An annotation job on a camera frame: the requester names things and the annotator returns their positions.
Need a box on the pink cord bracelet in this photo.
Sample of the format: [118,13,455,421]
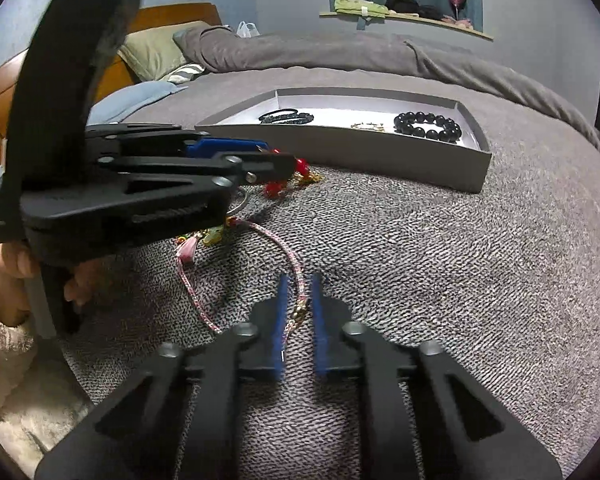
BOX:
[174,217,311,336]

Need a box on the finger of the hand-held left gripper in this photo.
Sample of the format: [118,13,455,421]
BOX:
[97,152,299,201]
[85,124,272,161]

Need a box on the grey duvet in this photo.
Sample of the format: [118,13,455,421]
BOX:
[172,25,600,153]

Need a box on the person's left forearm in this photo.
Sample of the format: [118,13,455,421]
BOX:
[0,302,96,466]

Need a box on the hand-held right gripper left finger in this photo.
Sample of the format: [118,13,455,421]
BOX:
[34,272,290,480]

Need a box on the grey cardboard box tray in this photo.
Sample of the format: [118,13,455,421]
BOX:
[195,87,493,194]

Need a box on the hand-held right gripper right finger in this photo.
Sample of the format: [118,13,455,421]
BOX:
[310,272,563,480]

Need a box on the striped pillow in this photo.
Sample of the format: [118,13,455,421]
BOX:
[159,62,206,83]

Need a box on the dark red bead bracelet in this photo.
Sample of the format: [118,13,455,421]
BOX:
[258,108,315,126]

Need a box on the person's left hand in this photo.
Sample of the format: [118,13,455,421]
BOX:
[0,242,106,328]

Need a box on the olive green pillow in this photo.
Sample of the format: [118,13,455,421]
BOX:
[117,21,211,83]

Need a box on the light blue blanket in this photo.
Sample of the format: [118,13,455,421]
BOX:
[87,80,188,126]

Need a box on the silver bangle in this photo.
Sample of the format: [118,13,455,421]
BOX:
[227,187,251,216]

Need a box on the green cloth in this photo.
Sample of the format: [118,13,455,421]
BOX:
[334,0,388,18]

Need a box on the wooden headboard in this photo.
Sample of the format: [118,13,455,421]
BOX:
[0,2,223,146]

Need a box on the large black bead bracelet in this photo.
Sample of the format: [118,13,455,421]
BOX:
[394,110,463,142]

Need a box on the window sill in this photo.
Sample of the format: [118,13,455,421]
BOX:
[319,9,494,41]

